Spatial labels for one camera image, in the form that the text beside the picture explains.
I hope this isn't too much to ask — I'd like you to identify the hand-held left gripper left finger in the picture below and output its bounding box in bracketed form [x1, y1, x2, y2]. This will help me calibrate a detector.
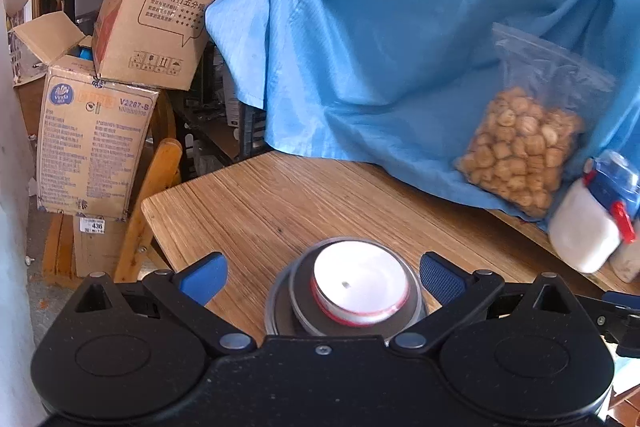
[74, 252, 257, 355]

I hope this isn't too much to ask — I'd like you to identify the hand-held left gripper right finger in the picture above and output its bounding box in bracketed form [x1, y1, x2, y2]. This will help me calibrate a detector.
[389, 252, 576, 355]

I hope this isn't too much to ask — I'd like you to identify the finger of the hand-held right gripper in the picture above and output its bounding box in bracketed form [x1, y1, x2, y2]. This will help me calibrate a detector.
[594, 306, 640, 355]
[601, 291, 640, 308]

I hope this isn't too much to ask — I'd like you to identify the large steel plate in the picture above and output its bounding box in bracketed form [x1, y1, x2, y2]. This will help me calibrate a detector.
[264, 237, 432, 339]

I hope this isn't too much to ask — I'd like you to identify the white red-rimmed bowl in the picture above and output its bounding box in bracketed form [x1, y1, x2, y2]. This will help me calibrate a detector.
[310, 243, 412, 315]

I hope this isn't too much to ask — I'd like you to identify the steel bowl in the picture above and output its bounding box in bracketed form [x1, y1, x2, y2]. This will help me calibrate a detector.
[287, 239, 423, 338]

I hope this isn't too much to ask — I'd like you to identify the cream thermos flask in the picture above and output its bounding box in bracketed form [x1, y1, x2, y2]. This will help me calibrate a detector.
[609, 219, 640, 283]

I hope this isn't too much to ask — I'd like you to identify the white jug with blue lid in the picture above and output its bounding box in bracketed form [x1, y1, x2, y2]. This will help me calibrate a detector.
[549, 150, 640, 274]

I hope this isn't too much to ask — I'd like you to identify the wooden desk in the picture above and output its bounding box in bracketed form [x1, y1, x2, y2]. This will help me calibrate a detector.
[141, 150, 640, 343]

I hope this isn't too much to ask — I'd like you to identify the wooden chair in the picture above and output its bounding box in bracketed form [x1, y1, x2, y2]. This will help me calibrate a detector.
[42, 92, 183, 283]

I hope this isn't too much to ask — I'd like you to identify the cardboard box with white label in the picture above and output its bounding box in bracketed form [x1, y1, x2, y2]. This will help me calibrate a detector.
[73, 214, 131, 278]

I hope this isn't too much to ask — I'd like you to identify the clear bag of snacks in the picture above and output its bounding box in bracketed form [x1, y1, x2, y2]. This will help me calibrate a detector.
[454, 23, 616, 220]

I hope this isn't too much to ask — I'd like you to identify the dark cluttered rack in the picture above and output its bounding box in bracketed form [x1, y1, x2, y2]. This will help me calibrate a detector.
[175, 42, 266, 168]

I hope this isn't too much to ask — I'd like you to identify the printed cardboard box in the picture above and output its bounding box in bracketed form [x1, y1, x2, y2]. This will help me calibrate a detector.
[10, 12, 160, 222]

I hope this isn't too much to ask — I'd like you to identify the blue cloth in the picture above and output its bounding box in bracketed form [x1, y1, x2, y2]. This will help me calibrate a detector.
[205, 0, 640, 218]

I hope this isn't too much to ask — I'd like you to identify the open brown cardboard box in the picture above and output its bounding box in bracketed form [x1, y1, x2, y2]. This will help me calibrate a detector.
[91, 0, 251, 92]

